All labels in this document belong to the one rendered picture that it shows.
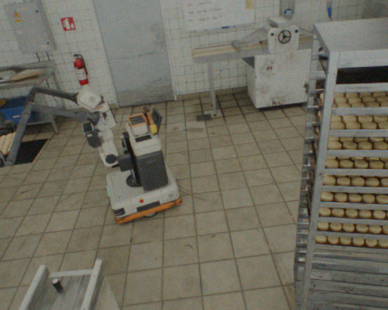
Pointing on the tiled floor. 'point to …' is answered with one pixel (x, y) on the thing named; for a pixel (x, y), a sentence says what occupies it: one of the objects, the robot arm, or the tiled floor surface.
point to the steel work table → (28, 86)
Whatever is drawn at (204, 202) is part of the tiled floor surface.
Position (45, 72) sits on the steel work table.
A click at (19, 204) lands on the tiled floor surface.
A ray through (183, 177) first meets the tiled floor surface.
